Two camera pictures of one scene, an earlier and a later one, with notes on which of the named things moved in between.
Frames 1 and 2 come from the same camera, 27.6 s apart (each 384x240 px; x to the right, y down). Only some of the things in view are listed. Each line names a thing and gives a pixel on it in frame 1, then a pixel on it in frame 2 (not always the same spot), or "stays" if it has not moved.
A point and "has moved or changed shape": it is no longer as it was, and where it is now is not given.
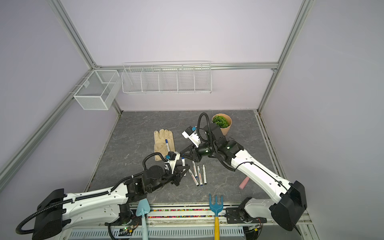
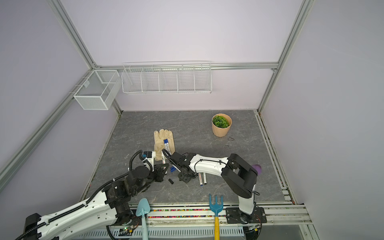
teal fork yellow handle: [216, 209] stays
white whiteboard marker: [200, 176] stays
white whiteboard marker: [183, 164] has moved or changed shape
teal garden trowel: [143, 209] stays
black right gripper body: [207, 150] → [184, 177]
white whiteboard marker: [193, 178] → [163, 157]
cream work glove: [160, 145] stays
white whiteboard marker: [167, 145] stays
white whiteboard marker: [204, 174] stays
